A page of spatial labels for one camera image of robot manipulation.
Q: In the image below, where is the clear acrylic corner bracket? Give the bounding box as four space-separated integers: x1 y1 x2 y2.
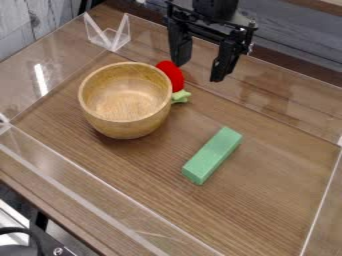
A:
83 13 131 52

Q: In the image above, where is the green rectangular block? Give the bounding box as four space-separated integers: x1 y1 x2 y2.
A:
182 127 243 185

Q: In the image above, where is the black metal table frame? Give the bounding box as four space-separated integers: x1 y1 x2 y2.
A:
29 211 77 256

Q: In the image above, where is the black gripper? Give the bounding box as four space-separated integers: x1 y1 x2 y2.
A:
166 0 258 82

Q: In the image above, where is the black cable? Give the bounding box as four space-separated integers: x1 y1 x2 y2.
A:
0 227 44 256

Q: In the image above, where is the brown wooden bowl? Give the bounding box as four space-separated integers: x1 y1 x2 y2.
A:
77 62 172 139

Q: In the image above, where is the red plush strawberry toy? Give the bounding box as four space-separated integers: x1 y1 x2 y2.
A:
156 60 191 103

